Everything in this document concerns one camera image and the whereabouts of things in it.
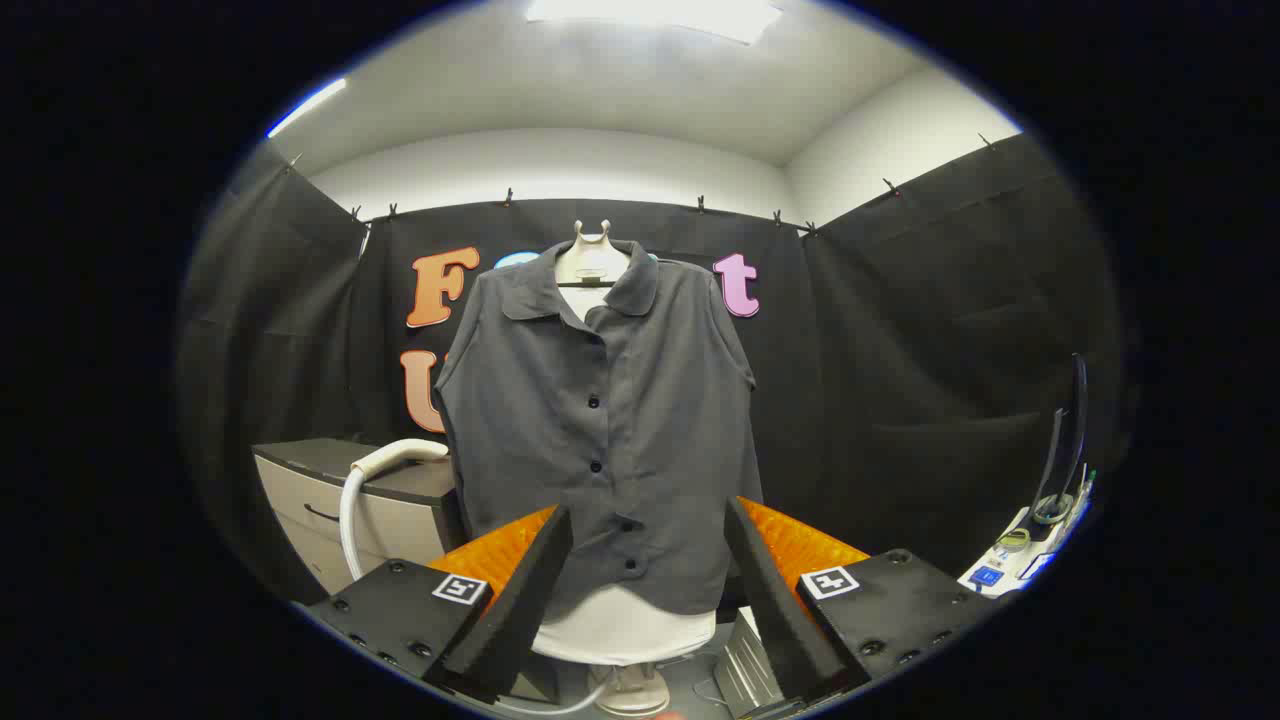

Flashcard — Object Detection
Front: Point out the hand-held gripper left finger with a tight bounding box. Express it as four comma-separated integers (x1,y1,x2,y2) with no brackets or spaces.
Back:
305,503,574,703

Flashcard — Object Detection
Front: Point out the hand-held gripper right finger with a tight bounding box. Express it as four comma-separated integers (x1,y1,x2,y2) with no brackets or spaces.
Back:
723,495,999,707

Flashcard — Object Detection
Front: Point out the white garment steamer head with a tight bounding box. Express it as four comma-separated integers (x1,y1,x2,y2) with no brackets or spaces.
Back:
350,437,451,481

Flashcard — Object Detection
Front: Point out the grey button-up shirt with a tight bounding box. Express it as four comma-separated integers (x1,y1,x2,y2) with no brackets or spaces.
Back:
433,238,766,623

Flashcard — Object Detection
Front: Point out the silver metal box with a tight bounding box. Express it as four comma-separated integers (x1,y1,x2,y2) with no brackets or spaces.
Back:
713,606,801,719

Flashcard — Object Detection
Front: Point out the grey-topped drawer cabinet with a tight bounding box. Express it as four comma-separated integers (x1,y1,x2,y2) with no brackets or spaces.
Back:
252,437,467,597

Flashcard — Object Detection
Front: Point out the white side table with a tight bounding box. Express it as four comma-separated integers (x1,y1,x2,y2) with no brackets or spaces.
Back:
958,470,1098,599

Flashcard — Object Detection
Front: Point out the black curved stand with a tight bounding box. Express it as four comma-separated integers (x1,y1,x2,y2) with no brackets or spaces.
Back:
1030,353,1091,526

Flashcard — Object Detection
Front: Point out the row of black backdrop clips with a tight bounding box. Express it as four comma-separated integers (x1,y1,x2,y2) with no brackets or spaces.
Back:
285,130,1001,239

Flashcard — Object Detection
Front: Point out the narrow ceiling light strip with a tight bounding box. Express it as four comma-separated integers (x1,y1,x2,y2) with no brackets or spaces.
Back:
266,77,349,139

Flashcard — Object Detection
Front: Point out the rectangular ceiling light panel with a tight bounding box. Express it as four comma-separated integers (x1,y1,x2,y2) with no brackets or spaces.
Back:
525,0,783,46

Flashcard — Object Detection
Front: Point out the white steamer hose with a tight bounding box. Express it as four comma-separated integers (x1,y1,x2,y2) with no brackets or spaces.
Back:
338,462,613,717

